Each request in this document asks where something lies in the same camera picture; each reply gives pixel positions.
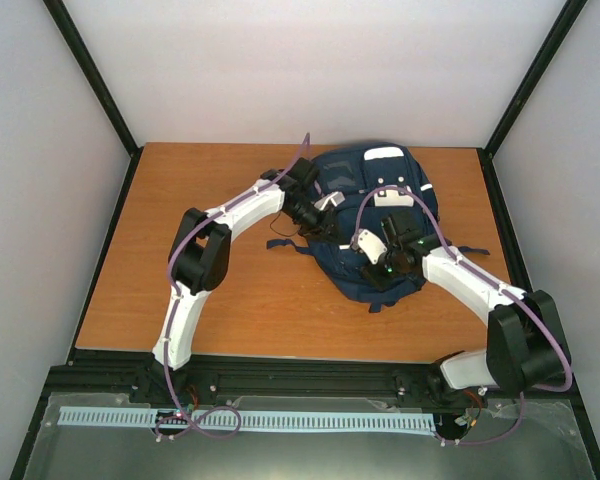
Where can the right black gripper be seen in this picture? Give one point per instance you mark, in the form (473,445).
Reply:
(381,281)

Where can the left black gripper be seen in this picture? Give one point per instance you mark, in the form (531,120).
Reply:
(320,233)

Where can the navy blue backpack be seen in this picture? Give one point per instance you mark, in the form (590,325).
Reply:
(368,214)

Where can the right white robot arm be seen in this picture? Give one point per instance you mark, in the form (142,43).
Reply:
(523,350)

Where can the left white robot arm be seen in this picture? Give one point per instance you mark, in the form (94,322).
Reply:
(199,258)

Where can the clear acrylic front plate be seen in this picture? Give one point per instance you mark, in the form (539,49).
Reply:
(538,441)

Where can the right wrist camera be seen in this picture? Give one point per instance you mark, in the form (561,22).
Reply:
(366,242)

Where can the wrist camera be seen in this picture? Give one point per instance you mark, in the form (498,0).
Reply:
(366,242)
(328,201)

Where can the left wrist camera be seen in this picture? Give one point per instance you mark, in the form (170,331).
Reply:
(328,201)

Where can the black aluminium frame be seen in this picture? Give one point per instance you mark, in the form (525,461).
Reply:
(108,372)

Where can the light blue cable duct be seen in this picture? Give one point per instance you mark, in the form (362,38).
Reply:
(250,421)

